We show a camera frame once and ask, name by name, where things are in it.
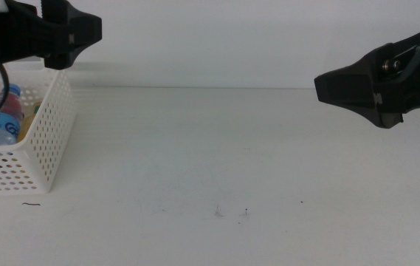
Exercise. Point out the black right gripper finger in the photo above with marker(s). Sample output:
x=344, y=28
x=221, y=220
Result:
x=350, y=86

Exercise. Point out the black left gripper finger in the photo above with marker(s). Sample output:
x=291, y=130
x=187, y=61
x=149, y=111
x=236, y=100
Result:
x=73, y=33

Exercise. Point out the yellow tea bottle green label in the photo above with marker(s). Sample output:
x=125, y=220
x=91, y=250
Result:
x=27, y=123

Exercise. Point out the white perforated plastic basket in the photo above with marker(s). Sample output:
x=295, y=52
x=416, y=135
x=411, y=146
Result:
x=43, y=147

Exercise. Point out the small black thread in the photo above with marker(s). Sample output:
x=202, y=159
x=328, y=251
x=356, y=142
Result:
x=31, y=204

